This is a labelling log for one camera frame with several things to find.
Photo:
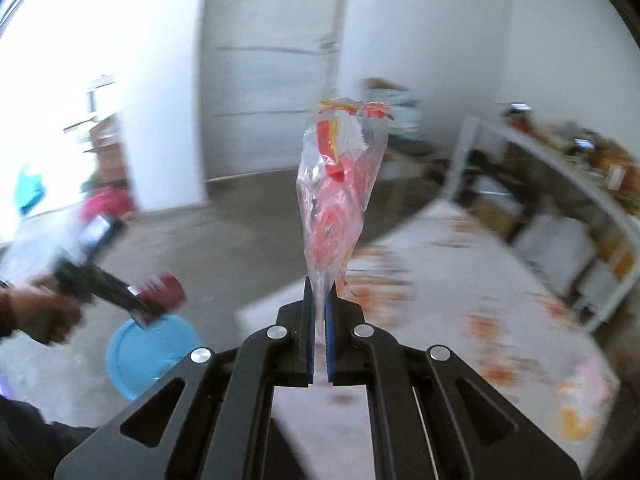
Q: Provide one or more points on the floral tablecloth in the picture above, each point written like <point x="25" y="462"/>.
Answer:
<point x="440" y="278"/>

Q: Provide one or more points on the red drink can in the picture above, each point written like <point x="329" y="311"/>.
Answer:
<point x="155" y="298"/>

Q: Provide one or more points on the white metal desk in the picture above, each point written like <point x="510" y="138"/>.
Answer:
<point x="569" y="229"/>

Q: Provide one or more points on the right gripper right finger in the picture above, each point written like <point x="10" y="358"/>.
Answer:
<point x="432" y="416"/>

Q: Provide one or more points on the clear cake wrapper bag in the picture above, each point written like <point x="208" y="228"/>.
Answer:
<point x="343" y="147"/>

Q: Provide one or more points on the person left hand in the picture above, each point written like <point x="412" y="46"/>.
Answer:
<point x="39" y="312"/>

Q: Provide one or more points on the wooden chair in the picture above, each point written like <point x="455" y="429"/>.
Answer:
<point x="408" y="152"/>

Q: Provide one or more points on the red bag on floor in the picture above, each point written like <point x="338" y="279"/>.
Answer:
<point x="113" y="201"/>

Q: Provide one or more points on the blue trash basket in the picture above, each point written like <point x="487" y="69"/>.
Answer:
<point x="136" y="357"/>

